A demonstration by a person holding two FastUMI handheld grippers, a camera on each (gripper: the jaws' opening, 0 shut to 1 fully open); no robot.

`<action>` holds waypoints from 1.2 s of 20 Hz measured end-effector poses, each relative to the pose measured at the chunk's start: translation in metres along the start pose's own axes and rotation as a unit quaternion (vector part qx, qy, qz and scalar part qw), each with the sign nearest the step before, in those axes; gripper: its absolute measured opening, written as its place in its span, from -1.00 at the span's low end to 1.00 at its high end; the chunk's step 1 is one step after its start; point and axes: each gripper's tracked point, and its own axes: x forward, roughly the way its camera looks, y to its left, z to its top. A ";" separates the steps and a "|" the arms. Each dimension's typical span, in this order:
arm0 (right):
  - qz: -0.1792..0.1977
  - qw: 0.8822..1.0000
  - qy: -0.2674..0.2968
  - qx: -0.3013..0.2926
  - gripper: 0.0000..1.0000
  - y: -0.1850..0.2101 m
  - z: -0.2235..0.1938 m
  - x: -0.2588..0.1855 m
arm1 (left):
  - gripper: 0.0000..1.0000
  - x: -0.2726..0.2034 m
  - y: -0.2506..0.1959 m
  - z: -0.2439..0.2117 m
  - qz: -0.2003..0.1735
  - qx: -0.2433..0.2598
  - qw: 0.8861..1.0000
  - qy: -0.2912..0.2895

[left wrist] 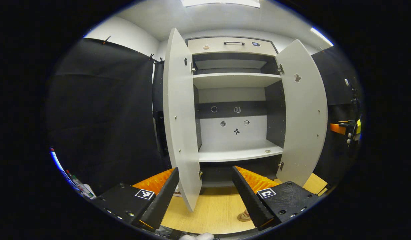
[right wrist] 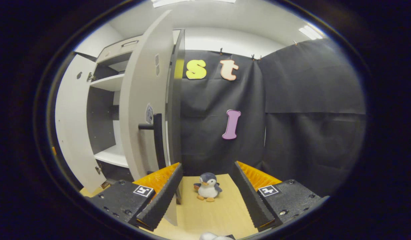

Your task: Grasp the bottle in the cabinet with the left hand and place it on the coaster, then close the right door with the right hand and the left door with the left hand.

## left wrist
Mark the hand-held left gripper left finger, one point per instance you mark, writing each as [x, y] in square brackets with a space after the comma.
[165, 200]

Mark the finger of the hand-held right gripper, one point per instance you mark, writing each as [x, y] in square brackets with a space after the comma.
[337, 128]

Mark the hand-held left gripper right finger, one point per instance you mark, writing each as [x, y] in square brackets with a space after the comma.
[250, 203]

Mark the round wooden coaster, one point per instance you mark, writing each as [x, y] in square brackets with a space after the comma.
[241, 218]

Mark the white cabinet door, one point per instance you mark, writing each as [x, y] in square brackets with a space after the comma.
[178, 116]
[304, 116]

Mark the white and grey cabinet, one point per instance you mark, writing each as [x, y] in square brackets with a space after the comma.
[212, 140]

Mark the white cabinet shelf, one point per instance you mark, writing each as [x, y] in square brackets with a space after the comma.
[225, 155]
[235, 80]

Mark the white cabinet drawer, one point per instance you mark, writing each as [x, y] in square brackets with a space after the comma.
[225, 50]

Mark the white booklet stack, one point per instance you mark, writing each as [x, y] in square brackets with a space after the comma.
[178, 191]

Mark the black backdrop cloth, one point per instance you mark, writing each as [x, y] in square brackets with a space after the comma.
[335, 83]
[102, 113]

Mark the white papers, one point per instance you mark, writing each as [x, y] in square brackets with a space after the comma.
[87, 191]

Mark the ceiling light panel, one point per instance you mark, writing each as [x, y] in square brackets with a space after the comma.
[321, 36]
[222, 2]

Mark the computer monitor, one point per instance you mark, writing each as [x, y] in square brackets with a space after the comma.
[56, 163]

